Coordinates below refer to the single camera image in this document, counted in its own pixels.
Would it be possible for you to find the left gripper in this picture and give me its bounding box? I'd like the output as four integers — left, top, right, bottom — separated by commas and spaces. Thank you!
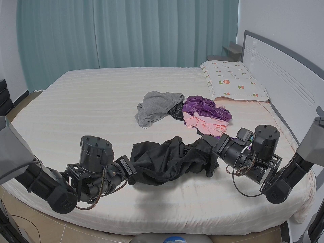
104, 155, 137, 187

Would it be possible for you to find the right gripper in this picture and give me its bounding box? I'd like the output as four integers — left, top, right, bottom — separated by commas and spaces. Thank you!
201, 133, 251, 169

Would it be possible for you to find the black T-shirt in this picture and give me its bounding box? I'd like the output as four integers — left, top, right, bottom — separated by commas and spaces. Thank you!
128, 134, 220, 186

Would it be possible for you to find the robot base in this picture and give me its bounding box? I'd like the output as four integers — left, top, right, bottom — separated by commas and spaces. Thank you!
133, 233, 209, 243

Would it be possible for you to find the bed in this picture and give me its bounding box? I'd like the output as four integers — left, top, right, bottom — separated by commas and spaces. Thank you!
4, 30, 324, 236

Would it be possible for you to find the pink garment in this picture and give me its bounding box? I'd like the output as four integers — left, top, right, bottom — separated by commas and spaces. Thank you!
183, 112, 228, 137

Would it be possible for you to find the purple garment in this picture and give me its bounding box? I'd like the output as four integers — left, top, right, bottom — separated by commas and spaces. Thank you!
183, 95, 233, 139

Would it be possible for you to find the black shiny garment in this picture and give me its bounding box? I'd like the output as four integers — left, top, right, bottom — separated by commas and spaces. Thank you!
168, 101, 186, 122

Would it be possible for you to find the white printed pillow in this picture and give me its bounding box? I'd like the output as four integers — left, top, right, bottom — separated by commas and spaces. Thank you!
200, 60, 270, 103

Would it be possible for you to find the grey garment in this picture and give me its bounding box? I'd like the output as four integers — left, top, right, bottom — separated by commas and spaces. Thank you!
134, 91, 186, 129

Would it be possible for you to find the grey bedside table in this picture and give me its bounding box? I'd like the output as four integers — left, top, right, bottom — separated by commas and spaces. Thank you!
207, 41, 243, 62

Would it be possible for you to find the blue-green curtain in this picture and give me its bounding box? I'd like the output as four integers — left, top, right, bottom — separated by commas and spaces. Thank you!
92, 0, 239, 69
16, 0, 99, 92

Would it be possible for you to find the dark chest of drawers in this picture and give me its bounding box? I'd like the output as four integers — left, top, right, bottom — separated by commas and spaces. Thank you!
0, 79, 14, 116

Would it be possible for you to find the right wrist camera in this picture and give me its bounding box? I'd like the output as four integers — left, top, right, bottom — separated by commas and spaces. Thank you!
236, 128, 254, 145

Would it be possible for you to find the black cable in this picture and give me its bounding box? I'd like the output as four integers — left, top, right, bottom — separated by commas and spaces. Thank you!
232, 168, 264, 197

